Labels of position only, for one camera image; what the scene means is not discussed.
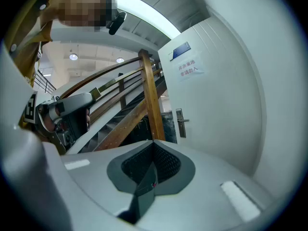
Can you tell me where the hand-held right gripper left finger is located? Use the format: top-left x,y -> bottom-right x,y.
60,140 -> 154,217

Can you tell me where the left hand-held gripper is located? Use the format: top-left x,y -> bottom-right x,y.
23,91 -> 94,155

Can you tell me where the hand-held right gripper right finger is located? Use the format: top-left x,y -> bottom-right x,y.
137,140 -> 284,231

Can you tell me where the white door with handle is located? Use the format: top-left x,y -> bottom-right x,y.
157,17 -> 264,178

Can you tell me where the person's left hand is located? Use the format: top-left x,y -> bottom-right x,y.
38,104 -> 62,132

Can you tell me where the wooden handrail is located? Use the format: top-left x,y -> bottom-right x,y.
59,56 -> 142,100

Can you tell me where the black metal railing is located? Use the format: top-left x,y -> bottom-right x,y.
33,69 -> 57,95

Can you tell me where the mustard yellow jacket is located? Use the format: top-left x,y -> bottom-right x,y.
3,0 -> 64,86

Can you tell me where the person's face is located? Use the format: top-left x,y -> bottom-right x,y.
56,0 -> 114,32

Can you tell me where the long ceiling light strip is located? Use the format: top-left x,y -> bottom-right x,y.
109,0 -> 182,39

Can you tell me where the white paper notice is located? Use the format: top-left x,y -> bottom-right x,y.
174,55 -> 207,83

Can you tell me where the metal door handle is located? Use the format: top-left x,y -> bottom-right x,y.
175,108 -> 190,139

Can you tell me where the wooden stair post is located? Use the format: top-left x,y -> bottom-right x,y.
138,49 -> 166,141

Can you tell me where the black head-mounted camera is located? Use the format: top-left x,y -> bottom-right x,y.
101,0 -> 127,36

